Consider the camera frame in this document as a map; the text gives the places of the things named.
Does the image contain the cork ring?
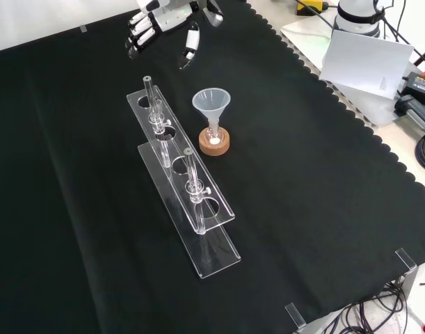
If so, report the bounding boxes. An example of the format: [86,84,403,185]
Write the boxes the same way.
[198,127,231,157]

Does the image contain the yellow stop button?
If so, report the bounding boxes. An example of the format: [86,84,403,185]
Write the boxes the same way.
[296,0,330,15]

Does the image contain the coiled black cable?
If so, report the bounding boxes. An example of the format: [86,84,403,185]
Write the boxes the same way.
[415,134,425,175]

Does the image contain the black cloth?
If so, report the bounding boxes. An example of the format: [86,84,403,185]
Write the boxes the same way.
[0,0,425,334]

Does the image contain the translucent plastic funnel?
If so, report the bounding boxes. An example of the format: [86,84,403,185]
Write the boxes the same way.
[191,87,232,132]

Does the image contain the clear acrylic funnel stand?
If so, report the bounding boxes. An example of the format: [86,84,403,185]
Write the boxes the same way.
[126,74,242,280]

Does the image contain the black floor cables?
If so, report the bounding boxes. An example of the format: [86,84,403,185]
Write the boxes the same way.
[316,278,425,334]

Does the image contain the clear round-bottom flask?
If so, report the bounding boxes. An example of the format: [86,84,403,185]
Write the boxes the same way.
[204,118,223,146]

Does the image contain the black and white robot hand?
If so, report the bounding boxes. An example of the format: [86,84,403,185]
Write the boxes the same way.
[124,0,224,70]

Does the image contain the pale board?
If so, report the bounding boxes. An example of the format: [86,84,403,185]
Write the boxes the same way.
[319,29,415,100]

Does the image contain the grey table leg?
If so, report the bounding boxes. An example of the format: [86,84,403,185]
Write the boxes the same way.
[399,267,420,314]

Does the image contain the clear cloth clip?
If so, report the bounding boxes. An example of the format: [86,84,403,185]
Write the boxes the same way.
[395,248,417,271]
[284,302,307,328]

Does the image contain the black power adapter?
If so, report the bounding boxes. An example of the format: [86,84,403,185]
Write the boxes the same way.
[404,71,425,101]

